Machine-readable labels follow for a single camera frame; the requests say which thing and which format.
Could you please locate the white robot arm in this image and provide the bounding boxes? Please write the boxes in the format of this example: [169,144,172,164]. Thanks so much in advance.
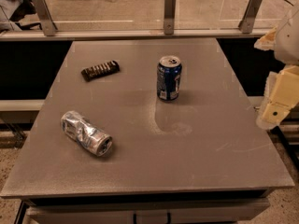
[254,4,299,130]

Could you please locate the metal bracket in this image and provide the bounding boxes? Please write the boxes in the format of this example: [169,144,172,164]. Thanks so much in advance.
[32,0,57,36]
[238,0,263,34]
[164,0,176,35]

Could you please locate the left metal bracket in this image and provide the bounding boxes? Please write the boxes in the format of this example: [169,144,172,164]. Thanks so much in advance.
[32,0,57,36]

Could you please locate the right metal bracket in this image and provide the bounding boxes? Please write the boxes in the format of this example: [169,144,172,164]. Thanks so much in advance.
[238,0,263,34]

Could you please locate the dark clothing pile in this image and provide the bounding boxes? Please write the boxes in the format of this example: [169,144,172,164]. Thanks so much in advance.
[0,0,41,32]

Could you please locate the crushed silver can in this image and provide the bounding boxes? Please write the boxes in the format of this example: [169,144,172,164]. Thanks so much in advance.
[61,111,112,157]

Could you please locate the dark chocolate bar wrapper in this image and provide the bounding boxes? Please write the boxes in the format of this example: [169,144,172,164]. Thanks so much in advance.
[81,61,120,82]

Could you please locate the middle metal bracket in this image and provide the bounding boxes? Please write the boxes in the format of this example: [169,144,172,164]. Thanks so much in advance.
[164,0,176,35]

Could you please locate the blue pepsi can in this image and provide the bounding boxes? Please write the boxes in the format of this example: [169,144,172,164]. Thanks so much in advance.
[157,55,182,101]

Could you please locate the metal rail behind table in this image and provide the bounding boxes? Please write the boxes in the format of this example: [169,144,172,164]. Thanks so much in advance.
[0,28,270,41]

